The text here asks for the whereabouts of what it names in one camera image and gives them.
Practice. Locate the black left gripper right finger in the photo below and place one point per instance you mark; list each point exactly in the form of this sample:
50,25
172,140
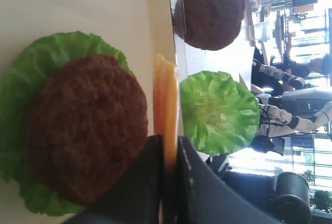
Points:
203,198

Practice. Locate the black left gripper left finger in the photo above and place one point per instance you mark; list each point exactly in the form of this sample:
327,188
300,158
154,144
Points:
135,198

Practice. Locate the orange cheese slice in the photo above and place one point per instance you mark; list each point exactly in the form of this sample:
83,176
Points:
166,108

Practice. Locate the standing green lettuce leaf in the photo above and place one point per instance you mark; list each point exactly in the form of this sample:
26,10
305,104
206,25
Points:
220,115

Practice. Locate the brown meat patty on tray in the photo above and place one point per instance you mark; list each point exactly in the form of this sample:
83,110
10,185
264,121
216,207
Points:
86,127

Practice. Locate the green lettuce leaf on tray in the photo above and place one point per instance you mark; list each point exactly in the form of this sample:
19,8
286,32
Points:
20,84

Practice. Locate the standing brown meat patty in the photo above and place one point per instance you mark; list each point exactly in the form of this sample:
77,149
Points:
213,24

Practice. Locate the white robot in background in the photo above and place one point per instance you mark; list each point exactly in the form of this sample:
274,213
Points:
288,105

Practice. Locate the clear patty holder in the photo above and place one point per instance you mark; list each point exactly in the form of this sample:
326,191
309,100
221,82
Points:
179,19

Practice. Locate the cream rectangular metal tray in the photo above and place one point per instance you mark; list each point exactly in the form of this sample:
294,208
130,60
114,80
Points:
138,28

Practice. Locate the black camera lens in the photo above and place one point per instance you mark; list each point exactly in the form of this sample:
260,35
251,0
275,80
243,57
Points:
292,202

